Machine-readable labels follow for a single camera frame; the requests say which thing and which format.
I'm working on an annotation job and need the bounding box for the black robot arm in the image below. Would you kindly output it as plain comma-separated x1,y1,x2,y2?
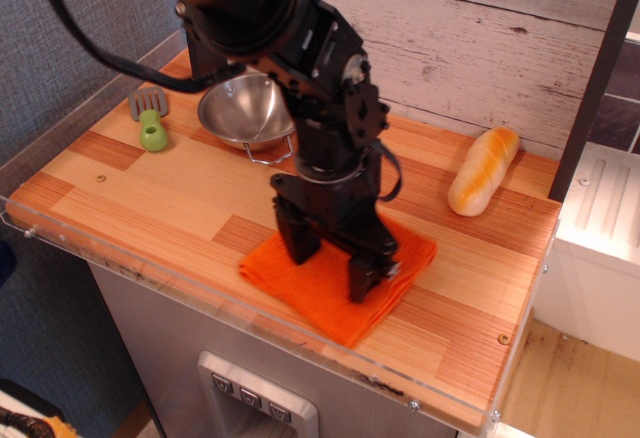
182,0,399,302

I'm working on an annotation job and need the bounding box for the dark right frame post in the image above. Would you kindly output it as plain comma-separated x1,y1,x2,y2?
548,0,639,202

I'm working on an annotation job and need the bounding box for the toy bread loaf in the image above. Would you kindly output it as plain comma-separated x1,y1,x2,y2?
447,127,520,217

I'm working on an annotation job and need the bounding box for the yellow object at corner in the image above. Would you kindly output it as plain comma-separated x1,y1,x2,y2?
26,417,79,438

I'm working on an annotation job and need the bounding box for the clear acrylic edge guard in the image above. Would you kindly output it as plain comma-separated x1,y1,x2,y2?
6,188,560,436

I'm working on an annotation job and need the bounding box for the green handled grey spatula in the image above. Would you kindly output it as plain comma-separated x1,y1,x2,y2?
128,86,168,152

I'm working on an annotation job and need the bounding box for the white toy sink unit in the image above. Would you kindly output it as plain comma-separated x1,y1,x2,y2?
532,32,640,362

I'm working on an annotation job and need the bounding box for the silver dispenser panel with buttons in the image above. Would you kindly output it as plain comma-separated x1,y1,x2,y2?
198,351,320,437

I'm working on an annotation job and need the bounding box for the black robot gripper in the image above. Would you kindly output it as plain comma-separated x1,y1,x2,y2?
270,150,401,303

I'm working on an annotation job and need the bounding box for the grey toy fridge cabinet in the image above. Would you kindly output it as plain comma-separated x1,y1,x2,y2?
90,265,457,437

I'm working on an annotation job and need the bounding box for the stainless steel bowl with handles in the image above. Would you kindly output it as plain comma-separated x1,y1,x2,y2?
198,73,295,165

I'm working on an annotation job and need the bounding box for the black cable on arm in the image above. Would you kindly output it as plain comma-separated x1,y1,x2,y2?
33,0,247,95

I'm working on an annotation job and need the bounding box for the orange cloth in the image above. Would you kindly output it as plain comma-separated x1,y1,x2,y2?
239,220,438,348

